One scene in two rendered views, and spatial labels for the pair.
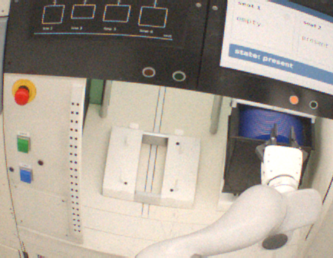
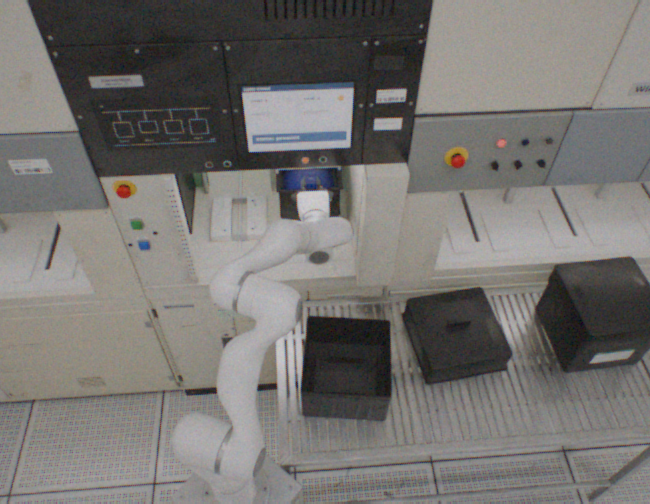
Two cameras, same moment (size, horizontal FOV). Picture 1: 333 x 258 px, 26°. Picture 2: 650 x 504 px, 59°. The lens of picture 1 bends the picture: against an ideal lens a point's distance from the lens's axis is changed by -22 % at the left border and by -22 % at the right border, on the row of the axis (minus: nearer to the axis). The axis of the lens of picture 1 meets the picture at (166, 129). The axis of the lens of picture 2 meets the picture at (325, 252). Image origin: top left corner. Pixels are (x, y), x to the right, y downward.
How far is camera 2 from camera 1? 0.24 m
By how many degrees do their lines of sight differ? 7
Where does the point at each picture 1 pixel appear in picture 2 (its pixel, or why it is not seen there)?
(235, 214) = (265, 240)
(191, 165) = (262, 211)
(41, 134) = (150, 214)
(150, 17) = (197, 127)
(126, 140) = (222, 204)
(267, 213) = (287, 237)
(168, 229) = not seen: hidden behind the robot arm
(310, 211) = (338, 233)
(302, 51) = (306, 123)
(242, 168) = (290, 208)
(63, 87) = (157, 182)
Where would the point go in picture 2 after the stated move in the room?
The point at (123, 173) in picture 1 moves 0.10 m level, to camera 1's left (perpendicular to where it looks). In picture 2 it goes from (223, 224) to (196, 225)
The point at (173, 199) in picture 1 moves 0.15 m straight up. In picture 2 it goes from (254, 234) to (251, 206)
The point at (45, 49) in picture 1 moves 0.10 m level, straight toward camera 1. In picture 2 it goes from (131, 157) to (134, 181)
